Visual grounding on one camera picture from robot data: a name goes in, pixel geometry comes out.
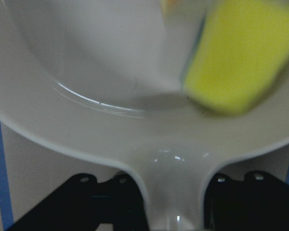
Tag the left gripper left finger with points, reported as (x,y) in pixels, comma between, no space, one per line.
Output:
(83,204)

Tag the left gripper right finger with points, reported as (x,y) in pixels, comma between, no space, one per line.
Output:
(259,202)

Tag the beige plastic dustpan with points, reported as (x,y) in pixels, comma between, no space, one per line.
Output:
(103,81)

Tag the yellow sponge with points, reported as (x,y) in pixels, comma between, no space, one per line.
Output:
(243,47)

